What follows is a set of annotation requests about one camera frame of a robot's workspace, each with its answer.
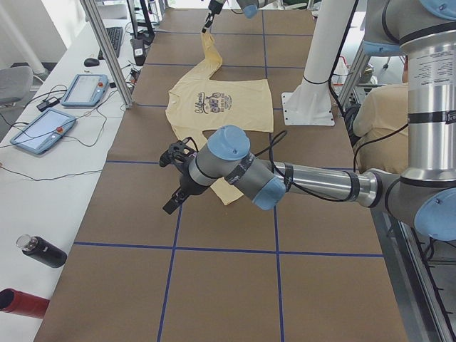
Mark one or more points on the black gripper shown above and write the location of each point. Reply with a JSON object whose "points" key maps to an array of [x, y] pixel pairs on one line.
{"points": [[187, 185], [214, 6]]}

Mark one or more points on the cream long-sleeve printed shirt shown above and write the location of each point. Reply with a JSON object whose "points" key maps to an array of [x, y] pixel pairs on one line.
{"points": [[217, 115]]}

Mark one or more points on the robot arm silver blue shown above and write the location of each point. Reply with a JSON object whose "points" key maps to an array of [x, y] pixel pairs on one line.
{"points": [[249, 9], [423, 196]]}

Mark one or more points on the black power adapter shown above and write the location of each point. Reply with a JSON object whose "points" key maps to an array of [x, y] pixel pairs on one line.
{"points": [[139, 53]]}

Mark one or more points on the black keyboard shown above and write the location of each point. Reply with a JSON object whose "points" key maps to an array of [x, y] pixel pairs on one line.
{"points": [[115, 34]]}

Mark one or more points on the black computer mouse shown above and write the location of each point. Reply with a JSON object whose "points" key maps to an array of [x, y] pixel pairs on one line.
{"points": [[91, 62]]}

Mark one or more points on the blue teach pendant far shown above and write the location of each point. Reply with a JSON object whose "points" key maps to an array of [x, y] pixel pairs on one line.
{"points": [[86, 90]]}

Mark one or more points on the blue teach pendant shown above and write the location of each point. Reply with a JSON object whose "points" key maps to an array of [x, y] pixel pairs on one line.
{"points": [[41, 134], [86, 90]]}

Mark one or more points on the blue teach pendant near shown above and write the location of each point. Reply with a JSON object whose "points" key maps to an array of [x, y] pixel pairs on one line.
{"points": [[41, 134]]}

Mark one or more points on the black water bottle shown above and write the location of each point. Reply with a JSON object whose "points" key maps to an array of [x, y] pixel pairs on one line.
{"points": [[41, 250]]}

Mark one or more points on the red cylinder bottle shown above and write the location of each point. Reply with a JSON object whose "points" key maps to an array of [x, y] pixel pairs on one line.
{"points": [[23, 304]]}

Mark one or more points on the seated person in beige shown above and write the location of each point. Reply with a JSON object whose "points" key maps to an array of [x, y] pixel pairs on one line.
{"points": [[380, 126]]}

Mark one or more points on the grey office chair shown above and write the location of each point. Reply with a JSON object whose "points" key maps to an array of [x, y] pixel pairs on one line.
{"points": [[16, 83]]}

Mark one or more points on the aluminium frame post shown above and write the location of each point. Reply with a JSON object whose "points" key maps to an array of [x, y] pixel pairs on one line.
{"points": [[101, 35]]}

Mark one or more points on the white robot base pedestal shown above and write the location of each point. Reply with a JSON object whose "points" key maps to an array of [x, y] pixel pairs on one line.
{"points": [[310, 103]]}

